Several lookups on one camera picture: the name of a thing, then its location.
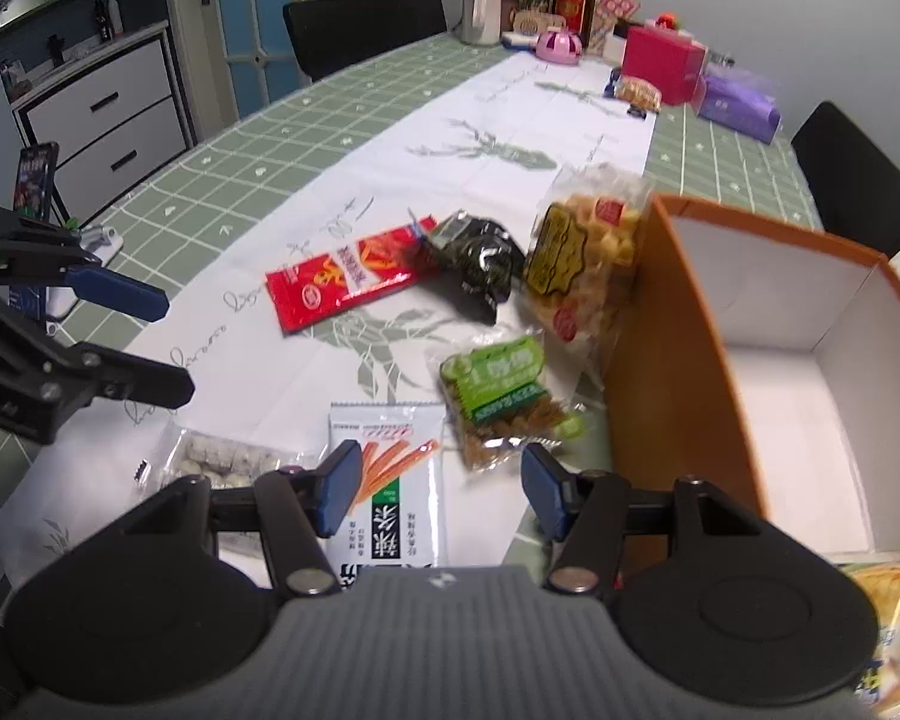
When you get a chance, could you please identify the small clear nut packet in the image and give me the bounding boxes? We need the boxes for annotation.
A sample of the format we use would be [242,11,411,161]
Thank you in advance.
[613,75,662,115]

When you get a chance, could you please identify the orange cardboard box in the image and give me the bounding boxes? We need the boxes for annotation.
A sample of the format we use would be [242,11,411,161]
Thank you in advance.
[604,193,900,567]

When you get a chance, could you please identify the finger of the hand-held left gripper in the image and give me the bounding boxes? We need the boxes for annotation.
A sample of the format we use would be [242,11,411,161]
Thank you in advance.
[0,300,196,410]
[0,200,170,322]

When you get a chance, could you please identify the black chair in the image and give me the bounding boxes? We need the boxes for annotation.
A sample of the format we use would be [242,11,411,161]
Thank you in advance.
[283,0,449,82]
[791,101,900,260]

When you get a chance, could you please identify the black snack packet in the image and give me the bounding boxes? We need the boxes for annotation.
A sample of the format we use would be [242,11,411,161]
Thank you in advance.
[416,211,526,327]

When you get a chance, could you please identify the clear packet of white candies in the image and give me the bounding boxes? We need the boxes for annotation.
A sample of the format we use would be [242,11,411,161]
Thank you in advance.
[131,420,327,560]

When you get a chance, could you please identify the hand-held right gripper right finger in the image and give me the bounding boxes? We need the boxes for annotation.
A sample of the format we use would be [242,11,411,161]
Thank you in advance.
[521,442,766,593]

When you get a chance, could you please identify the white drawer cabinet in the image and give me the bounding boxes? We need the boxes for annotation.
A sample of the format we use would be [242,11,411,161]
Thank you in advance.
[11,19,196,222]

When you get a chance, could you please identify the red snack packet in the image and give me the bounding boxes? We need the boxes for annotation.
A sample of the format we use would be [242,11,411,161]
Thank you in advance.
[265,216,440,335]

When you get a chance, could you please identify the small wooden box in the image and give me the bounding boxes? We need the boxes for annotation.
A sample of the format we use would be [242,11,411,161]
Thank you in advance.
[511,6,563,38]

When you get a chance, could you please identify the blue glass panel door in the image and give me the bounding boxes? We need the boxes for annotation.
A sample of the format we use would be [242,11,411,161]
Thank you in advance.
[161,0,301,121]

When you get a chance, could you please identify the smartphone on stand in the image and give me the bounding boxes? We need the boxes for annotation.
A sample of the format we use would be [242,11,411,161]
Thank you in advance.
[11,141,61,222]

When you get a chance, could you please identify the green raisin packet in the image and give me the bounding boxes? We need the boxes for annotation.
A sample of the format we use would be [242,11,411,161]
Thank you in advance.
[439,334,593,473]

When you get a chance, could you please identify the pink round container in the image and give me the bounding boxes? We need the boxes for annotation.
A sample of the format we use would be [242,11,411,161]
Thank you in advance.
[534,26,584,67]

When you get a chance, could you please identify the clear bag of yellow crackers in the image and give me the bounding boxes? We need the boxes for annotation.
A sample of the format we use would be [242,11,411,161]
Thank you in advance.
[521,165,653,368]

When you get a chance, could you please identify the green checked tablecloth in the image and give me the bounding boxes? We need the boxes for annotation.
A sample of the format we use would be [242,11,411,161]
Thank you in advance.
[0,31,830,616]

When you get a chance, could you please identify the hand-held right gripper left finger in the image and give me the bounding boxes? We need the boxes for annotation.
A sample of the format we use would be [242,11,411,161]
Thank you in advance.
[131,439,365,599]

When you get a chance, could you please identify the purple tissue pack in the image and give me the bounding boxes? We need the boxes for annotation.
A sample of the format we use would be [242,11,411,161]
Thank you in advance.
[696,64,784,143]

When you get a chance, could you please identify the white snack packet orange sticks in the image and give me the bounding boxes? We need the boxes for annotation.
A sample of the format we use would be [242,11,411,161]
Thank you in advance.
[326,401,451,571]

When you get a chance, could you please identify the pink square box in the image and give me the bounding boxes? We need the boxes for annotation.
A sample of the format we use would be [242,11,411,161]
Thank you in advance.
[621,19,710,106]

